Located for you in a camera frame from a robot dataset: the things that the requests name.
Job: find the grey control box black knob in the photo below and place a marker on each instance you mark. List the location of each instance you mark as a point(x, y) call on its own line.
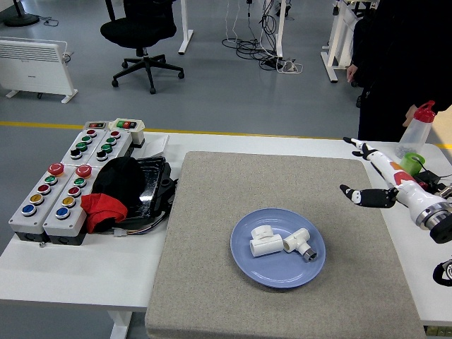
point(118, 146)
point(72, 145)

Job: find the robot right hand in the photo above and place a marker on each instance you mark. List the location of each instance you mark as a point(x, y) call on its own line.
point(406, 187)

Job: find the glossy black tray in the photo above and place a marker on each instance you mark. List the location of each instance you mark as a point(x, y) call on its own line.
point(152, 190)

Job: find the plain white tee pipe fitting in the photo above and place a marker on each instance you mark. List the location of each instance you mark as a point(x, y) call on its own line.
point(265, 245)

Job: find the grey-brown felt mat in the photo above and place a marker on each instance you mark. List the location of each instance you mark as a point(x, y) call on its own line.
point(212, 282)

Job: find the white table leg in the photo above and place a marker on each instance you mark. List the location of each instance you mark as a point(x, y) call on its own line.
point(120, 325)

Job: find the white tee fitting metal end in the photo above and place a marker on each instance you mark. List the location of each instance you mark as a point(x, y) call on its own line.
point(295, 242)

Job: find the black fan stand base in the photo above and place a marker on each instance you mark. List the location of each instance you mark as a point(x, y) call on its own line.
point(21, 19)

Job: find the small grey rocker switch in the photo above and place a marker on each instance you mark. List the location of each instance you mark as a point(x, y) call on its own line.
point(96, 125)

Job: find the black cloth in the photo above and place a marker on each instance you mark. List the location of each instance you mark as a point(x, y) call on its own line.
point(118, 180)

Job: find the white desk leg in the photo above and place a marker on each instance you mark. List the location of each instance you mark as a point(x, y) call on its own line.
point(185, 39)
point(280, 35)
point(333, 53)

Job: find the black power adapter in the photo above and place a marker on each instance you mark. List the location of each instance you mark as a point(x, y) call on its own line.
point(427, 176)

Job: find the white paper card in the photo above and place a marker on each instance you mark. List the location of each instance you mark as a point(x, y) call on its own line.
point(157, 146)

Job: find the white panel heater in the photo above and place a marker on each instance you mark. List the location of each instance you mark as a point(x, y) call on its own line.
point(31, 67)

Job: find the person's left hand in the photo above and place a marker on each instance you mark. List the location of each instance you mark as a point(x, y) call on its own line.
point(410, 114)

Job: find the five-button control box mushroom stop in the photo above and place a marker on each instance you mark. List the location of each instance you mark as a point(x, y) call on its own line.
point(60, 226)
point(31, 219)

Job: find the clear squeeze bottle red cap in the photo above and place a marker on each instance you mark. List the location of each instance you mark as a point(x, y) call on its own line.
point(416, 130)

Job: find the red cloth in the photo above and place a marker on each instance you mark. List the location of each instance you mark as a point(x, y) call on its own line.
point(102, 212)

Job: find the person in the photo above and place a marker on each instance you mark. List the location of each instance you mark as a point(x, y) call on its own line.
point(399, 53)

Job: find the person's right hand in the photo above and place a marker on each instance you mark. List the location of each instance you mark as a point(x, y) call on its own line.
point(352, 73)

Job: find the white switch green red buttons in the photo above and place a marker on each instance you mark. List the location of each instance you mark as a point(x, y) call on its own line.
point(136, 132)

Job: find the black office chair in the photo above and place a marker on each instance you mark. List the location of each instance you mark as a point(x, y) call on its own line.
point(141, 31)

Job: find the green plastic cup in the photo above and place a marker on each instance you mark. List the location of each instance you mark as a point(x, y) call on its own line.
point(411, 163)

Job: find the blue round plate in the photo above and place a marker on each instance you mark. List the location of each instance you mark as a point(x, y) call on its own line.
point(279, 273)

